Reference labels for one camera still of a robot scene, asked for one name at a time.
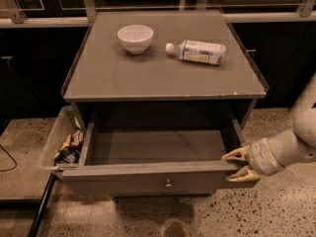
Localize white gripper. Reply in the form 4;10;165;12
221;138;284;183

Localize grey top drawer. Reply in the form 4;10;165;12
62;122;256;197

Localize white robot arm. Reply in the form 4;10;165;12
222;72;316;182

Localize grey drawer cabinet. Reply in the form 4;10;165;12
60;9;270;133

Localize clear plastic water bottle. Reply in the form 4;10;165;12
165;39;226;65

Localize white ceramic bowl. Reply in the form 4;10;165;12
117;25;154;54

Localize snack packets in bin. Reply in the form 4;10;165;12
54;129;84;165

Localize clear plastic storage bin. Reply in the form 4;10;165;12
41;106;82;171

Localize metal railing frame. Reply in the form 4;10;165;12
0;0;316;26

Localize black cable on floor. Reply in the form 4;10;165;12
0;144;18;173

